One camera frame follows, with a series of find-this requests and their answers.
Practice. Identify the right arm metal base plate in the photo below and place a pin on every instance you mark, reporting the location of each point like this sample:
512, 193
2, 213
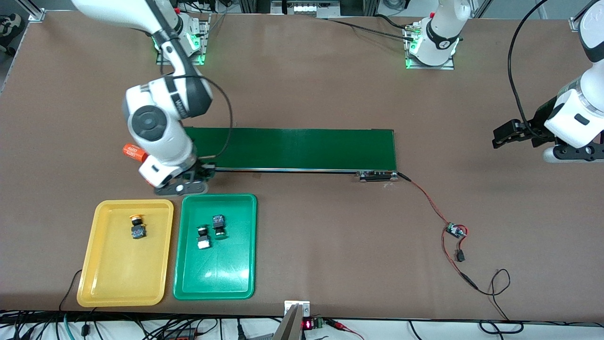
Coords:
204, 47

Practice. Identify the yellow plastic tray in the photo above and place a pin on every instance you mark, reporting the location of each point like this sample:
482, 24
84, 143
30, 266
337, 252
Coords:
125, 274

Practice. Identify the aluminium mounting bracket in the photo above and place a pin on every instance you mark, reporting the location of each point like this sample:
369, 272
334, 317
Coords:
304, 306

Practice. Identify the grey box with lights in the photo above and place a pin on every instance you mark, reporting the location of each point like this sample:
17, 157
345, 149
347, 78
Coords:
304, 7

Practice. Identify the small green circuit board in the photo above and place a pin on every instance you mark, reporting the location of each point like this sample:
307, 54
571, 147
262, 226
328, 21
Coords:
456, 230

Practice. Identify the red clip lead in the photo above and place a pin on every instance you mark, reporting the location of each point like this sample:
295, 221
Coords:
344, 327

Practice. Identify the green push button switch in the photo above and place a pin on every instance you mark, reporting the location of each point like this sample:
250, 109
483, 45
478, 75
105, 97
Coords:
204, 242
218, 222

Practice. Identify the black white sneaker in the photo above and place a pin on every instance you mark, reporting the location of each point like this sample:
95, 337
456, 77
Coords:
9, 22

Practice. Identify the aluminium frame profile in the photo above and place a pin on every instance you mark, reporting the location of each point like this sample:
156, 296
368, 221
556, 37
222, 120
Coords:
578, 21
34, 12

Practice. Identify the grey aluminium post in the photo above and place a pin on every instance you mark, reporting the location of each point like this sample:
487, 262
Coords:
289, 326

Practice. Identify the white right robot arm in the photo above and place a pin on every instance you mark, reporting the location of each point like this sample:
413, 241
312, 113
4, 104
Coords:
155, 123

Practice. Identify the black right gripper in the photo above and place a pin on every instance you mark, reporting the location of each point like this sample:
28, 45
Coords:
204, 168

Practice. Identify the green conveyor belt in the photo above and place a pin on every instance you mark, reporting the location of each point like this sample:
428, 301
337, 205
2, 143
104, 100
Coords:
302, 148

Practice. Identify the orange cylinder with print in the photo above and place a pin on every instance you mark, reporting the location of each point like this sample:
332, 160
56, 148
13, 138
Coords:
133, 151

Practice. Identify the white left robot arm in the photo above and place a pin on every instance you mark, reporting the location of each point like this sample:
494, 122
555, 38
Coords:
573, 111

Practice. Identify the red digit display module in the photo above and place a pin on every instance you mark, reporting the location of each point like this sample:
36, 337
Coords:
309, 324

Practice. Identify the yellow push button switch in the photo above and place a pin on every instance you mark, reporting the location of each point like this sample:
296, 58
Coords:
138, 230

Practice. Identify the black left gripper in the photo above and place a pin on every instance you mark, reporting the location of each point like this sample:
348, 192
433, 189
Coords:
539, 121

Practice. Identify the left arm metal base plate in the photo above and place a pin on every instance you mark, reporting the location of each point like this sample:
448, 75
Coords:
448, 66

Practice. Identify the green plastic tray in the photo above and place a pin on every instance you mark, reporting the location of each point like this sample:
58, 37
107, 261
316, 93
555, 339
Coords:
226, 274

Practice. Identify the small black plug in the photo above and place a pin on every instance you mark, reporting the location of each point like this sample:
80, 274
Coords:
460, 256

